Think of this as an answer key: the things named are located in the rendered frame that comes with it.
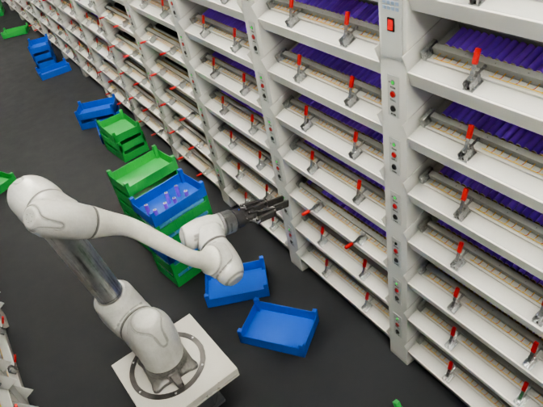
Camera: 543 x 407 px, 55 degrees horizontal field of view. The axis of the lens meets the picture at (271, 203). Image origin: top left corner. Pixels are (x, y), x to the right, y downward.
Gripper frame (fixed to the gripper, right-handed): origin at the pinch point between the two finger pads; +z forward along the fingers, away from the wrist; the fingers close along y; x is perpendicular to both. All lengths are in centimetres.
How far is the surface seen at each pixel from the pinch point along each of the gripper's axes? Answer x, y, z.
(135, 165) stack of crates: -22, -102, -25
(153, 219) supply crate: -21, -48, -36
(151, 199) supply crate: -24, -69, -29
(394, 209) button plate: 21, 50, 11
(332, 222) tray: -8.0, 13.2, 16.9
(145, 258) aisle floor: -67, -80, -34
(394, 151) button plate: 42, 50, 8
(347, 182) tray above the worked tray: 13.3, 19.2, 17.7
